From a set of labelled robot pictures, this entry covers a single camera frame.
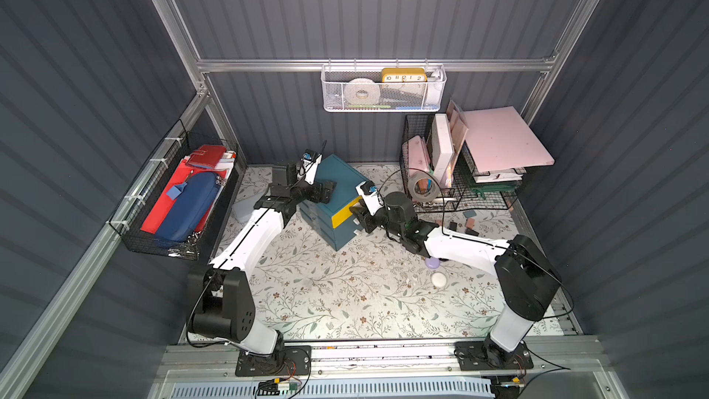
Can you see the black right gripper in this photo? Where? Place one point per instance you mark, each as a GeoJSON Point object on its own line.
{"type": "Point", "coordinates": [360, 216]}

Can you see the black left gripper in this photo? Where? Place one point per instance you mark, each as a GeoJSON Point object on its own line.
{"type": "Point", "coordinates": [319, 191]}

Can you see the yellow drawer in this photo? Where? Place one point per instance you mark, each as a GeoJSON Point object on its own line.
{"type": "Point", "coordinates": [344, 214]}

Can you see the purple earphone case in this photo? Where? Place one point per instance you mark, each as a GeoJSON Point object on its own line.
{"type": "Point", "coordinates": [433, 263]}

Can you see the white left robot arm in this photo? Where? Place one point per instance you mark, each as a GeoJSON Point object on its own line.
{"type": "Point", "coordinates": [223, 306]}

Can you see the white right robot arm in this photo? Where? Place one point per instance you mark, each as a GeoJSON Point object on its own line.
{"type": "Point", "coordinates": [527, 279]}

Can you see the teal drawer cabinet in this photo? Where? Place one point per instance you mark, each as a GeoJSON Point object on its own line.
{"type": "Point", "coordinates": [319, 215]}

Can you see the translucent white plastic box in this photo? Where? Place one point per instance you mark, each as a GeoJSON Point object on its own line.
{"type": "Point", "coordinates": [242, 210]}

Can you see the clear packing tape roll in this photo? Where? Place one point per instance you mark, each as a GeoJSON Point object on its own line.
{"type": "Point", "coordinates": [422, 187]}

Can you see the pink notebook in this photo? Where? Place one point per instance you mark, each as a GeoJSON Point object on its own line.
{"type": "Point", "coordinates": [417, 156]}

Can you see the white earphone case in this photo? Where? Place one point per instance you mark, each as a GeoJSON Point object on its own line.
{"type": "Point", "coordinates": [439, 280]}

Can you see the blue pencil pouch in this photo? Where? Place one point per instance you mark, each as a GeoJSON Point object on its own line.
{"type": "Point", "coordinates": [195, 200]}

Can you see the white book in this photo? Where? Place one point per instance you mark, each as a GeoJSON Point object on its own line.
{"type": "Point", "coordinates": [441, 149]}

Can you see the red folder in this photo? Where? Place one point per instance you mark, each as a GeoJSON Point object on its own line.
{"type": "Point", "coordinates": [208, 158]}

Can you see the white tape roll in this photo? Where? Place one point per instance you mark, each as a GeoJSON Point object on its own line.
{"type": "Point", "coordinates": [361, 92]}

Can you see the yellow clock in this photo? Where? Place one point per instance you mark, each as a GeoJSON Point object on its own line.
{"type": "Point", "coordinates": [403, 75]}

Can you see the pink foam board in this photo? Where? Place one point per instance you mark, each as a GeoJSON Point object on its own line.
{"type": "Point", "coordinates": [499, 139]}

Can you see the black wire desk rack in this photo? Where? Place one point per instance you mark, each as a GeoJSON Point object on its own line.
{"type": "Point", "coordinates": [464, 193]}

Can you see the white wire wall basket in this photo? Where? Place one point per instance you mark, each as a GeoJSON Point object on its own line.
{"type": "Point", "coordinates": [423, 97]}

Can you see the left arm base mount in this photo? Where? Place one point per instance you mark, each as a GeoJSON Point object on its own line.
{"type": "Point", "coordinates": [285, 362]}

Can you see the black wire side basket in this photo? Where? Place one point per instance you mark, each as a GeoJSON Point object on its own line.
{"type": "Point", "coordinates": [129, 216]}

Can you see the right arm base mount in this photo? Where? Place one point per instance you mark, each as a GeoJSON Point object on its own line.
{"type": "Point", "coordinates": [493, 356]}

